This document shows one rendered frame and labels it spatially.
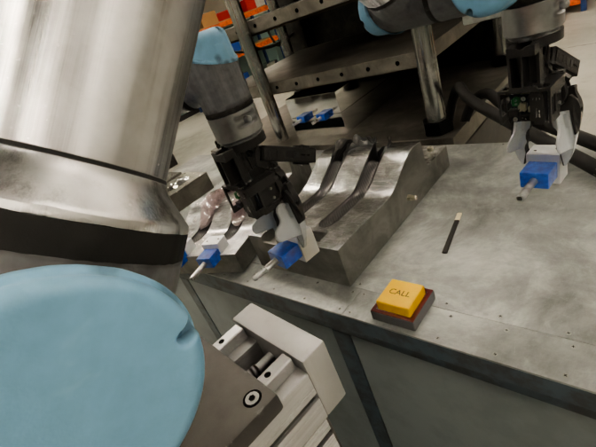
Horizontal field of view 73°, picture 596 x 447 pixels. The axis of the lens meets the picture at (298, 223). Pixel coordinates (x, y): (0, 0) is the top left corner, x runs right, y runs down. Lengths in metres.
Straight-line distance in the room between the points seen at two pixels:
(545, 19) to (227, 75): 0.42
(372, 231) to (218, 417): 0.56
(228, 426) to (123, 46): 0.28
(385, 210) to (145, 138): 0.73
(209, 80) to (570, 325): 0.60
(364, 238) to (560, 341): 0.37
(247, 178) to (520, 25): 0.43
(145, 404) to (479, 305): 0.60
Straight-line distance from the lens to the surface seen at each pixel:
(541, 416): 0.80
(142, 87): 0.18
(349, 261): 0.78
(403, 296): 0.69
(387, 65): 1.49
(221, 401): 0.38
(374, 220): 0.84
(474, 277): 0.77
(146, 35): 0.19
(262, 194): 0.63
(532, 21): 0.67
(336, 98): 1.63
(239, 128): 0.60
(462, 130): 1.43
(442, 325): 0.69
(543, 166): 0.77
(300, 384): 0.44
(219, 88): 0.59
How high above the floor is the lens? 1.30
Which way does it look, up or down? 27 degrees down
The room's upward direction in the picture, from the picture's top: 22 degrees counter-clockwise
